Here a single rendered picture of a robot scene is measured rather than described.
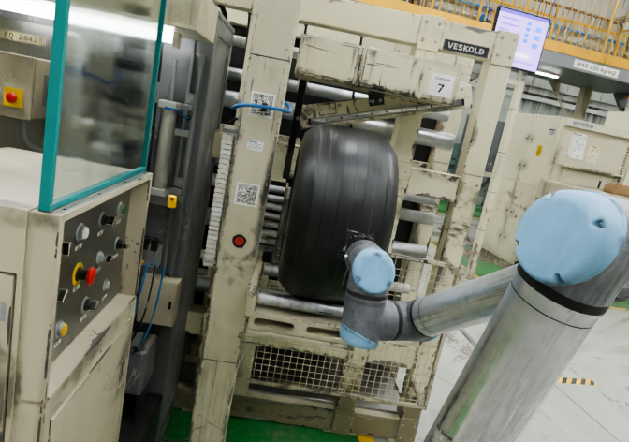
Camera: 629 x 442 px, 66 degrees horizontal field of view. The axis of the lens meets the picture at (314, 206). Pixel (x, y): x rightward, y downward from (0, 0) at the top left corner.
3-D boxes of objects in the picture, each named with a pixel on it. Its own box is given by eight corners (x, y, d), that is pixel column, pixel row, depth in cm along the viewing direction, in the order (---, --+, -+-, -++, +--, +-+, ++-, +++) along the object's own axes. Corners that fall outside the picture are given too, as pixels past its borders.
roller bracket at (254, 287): (243, 316, 154) (248, 287, 152) (254, 274, 193) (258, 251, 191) (254, 318, 154) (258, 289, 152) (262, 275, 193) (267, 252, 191)
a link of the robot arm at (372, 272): (349, 294, 102) (357, 247, 101) (343, 280, 114) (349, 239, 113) (393, 301, 102) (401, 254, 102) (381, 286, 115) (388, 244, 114)
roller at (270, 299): (255, 297, 162) (253, 306, 158) (256, 287, 160) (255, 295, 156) (357, 314, 165) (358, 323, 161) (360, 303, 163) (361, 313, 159)
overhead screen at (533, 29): (486, 61, 494) (500, 5, 483) (483, 62, 499) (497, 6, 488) (536, 73, 508) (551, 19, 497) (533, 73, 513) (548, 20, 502)
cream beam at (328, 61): (294, 74, 175) (301, 32, 173) (294, 78, 200) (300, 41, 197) (455, 106, 180) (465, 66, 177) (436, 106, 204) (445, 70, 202)
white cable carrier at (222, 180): (202, 265, 163) (224, 124, 154) (205, 260, 168) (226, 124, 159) (215, 267, 163) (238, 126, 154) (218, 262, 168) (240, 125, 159)
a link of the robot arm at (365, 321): (394, 352, 107) (404, 298, 106) (348, 353, 102) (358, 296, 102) (373, 336, 116) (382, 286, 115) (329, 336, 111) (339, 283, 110)
